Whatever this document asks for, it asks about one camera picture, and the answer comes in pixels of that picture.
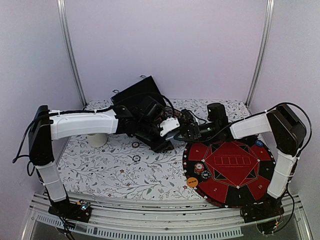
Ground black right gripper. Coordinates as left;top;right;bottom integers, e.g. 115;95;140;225
173;122;218;145

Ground grey card deck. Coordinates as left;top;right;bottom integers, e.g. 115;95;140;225
164;131;187;147

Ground red 5 poker chip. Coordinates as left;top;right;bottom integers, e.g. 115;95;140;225
194;162;205;175

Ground black 100 poker chips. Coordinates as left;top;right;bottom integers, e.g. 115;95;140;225
201;170;211;179

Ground orange big blind button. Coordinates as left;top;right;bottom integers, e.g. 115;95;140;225
186;177;199;188

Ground blue small blind button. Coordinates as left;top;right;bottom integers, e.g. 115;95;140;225
255;139;264;147

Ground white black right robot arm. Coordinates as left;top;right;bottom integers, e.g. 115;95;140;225
174;102;313;232

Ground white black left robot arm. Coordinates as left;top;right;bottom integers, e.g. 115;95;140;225
11;92;172;223

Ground red white loose chip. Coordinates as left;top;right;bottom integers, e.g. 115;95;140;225
131;141;140;148

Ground open black poker chip case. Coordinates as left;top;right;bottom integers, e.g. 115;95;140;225
111;76;189;153

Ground blue white loose chip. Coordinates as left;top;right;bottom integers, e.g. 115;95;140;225
132;155;141;162

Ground floral white table mat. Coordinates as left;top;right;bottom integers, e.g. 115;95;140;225
51;98;261;201

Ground round red black poker mat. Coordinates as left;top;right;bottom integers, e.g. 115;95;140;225
182;136;276;208

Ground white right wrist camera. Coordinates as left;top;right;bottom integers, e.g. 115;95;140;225
181;109;199;124

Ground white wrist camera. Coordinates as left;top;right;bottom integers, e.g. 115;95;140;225
181;109;199;124
159;117;180;137

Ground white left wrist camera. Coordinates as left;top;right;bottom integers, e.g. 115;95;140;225
159;117;180;137

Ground right aluminium frame post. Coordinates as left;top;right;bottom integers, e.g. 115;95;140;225
245;0;275;108

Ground aluminium frame post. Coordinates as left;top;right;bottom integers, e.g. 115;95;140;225
56;0;88;107
245;0;275;108

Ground left aluminium frame post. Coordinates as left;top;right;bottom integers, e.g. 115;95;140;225
56;0;88;107

